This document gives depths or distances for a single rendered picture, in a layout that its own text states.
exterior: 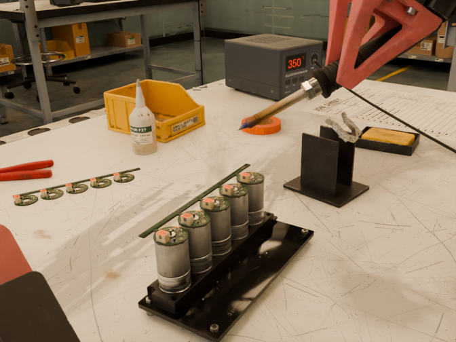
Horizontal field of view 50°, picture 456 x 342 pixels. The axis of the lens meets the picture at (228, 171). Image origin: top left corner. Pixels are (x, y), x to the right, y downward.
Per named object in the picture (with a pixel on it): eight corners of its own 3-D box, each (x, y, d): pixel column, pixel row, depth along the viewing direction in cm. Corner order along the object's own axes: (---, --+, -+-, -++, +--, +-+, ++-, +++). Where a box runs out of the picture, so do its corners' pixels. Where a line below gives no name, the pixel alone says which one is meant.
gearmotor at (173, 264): (198, 288, 37) (195, 231, 35) (178, 307, 35) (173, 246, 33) (173, 278, 38) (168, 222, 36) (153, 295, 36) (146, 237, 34)
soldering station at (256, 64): (321, 92, 92) (324, 41, 88) (279, 104, 85) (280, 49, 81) (266, 79, 103) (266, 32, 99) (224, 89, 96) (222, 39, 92)
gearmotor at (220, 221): (237, 252, 41) (235, 199, 39) (221, 267, 39) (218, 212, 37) (213, 245, 42) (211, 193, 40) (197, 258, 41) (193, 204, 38)
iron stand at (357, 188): (317, 229, 53) (370, 178, 46) (269, 170, 56) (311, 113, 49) (347, 210, 57) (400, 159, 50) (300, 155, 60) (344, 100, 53)
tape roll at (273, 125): (261, 119, 78) (261, 112, 77) (288, 128, 74) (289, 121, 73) (233, 128, 74) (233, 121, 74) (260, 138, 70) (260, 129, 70)
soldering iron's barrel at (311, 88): (252, 136, 38) (325, 96, 38) (244, 119, 37) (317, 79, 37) (248, 129, 39) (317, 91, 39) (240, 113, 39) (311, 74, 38)
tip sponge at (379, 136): (419, 142, 67) (421, 131, 66) (410, 156, 62) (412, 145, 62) (365, 134, 70) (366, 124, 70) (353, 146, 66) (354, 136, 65)
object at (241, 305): (247, 221, 48) (247, 211, 48) (314, 241, 45) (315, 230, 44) (138, 314, 36) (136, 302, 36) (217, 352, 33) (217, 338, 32)
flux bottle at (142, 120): (127, 150, 67) (119, 79, 63) (147, 144, 69) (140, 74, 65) (142, 157, 65) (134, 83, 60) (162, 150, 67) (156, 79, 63)
